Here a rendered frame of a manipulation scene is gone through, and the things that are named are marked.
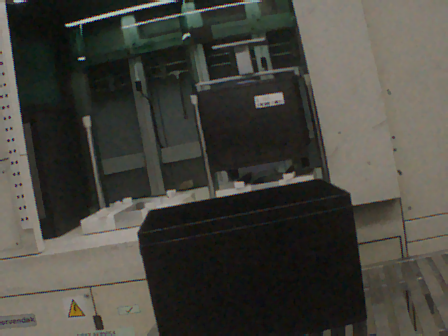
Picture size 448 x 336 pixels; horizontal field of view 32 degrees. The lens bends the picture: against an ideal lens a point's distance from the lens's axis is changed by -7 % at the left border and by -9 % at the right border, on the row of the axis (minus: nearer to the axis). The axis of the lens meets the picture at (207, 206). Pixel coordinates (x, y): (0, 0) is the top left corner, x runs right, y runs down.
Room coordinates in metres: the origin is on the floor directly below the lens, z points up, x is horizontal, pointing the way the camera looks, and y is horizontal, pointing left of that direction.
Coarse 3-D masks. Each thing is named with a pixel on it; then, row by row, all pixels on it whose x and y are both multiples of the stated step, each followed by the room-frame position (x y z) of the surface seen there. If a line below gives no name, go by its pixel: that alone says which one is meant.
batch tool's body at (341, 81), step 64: (0, 0) 1.52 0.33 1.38; (64, 0) 1.80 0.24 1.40; (128, 0) 1.96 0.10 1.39; (192, 0) 1.94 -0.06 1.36; (256, 0) 1.91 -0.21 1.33; (320, 0) 1.34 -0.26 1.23; (0, 64) 1.50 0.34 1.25; (64, 64) 2.00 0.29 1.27; (192, 64) 1.94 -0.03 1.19; (320, 64) 1.35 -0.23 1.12; (0, 128) 1.51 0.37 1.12; (64, 128) 1.93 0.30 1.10; (320, 128) 1.85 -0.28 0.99; (384, 128) 1.33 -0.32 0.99; (0, 192) 1.52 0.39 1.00; (64, 192) 1.85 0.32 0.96; (384, 192) 1.34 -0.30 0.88; (0, 256) 1.52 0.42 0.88; (64, 256) 1.49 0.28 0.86; (128, 256) 1.47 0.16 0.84; (384, 256) 1.39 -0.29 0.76; (64, 320) 1.49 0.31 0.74; (128, 320) 1.47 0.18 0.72
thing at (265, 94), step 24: (216, 48) 1.81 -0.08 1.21; (240, 48) 1.82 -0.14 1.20; (240, 72) 1.83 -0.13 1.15; (264, 72) 1.82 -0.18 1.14; (216, 96) 1.75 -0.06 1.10; (240, 96) 1.74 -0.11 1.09; (264, 96) 1.73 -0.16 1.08; (288, 96) 1.73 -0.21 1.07; (216, 120) 1.75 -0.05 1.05; (240, 120) 1.75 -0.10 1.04; (264, 120) 1.74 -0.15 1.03; (288, 120) 1.73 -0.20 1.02; (216, 144) 1.76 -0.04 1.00; (240, 144) 1.75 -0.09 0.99; (264, 144) 1.74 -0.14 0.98; (288, 144) 1.73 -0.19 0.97; (216, 168) 1.76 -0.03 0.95; (288, 168) 1.85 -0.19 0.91
